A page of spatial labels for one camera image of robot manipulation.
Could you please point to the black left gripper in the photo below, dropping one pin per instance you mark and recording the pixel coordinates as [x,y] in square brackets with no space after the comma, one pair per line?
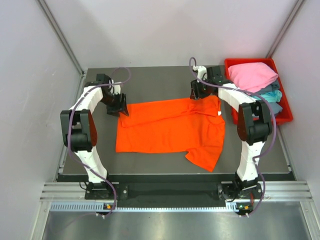
[120,107]

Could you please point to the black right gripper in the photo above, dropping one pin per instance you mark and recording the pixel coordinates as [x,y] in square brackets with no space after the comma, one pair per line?
[195,94]

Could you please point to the orange t-shirt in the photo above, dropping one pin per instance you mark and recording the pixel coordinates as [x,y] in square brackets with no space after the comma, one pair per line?
[195,127]

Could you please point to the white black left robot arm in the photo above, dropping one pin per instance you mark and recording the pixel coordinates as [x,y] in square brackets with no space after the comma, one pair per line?
[79,131]

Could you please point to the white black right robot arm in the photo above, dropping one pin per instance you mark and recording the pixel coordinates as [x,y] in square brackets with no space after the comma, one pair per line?
[254,123]

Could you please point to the pink folded t-shirt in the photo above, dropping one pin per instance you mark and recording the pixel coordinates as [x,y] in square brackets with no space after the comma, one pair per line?
[252,76]

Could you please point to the teal folded t-shirt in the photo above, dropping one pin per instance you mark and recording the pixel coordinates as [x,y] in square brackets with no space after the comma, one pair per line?
[274,96]

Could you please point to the grey-blue folded t-shirt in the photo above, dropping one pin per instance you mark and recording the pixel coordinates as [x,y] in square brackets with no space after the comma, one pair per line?
[270,88]

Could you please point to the blue-grey folded t-shirt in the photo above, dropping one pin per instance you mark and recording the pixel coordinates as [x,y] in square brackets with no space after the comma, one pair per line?
[276,108]

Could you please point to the red plastic bin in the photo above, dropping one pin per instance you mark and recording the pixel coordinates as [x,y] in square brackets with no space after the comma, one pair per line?
[283,116]

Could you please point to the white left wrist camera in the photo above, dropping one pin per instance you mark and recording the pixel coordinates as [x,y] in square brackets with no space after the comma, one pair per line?
[115,88]

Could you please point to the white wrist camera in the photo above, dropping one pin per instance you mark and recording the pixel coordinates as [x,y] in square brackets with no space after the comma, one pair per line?
[201,72]
[115,88]

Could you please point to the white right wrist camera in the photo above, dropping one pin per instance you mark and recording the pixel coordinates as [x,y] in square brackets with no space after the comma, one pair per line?
[201,72]

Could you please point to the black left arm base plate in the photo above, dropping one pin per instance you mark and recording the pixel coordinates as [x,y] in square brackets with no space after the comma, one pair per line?
[103,191]

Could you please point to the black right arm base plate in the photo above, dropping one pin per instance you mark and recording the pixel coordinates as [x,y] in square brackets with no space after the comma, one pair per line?
[229,192]

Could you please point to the grey slotted cable duct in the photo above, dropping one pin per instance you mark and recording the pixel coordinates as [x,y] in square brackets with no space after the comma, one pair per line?
[103,207]

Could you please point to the aluminium frame rail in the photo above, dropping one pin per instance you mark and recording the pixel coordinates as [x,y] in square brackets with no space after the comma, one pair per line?
[278,191]

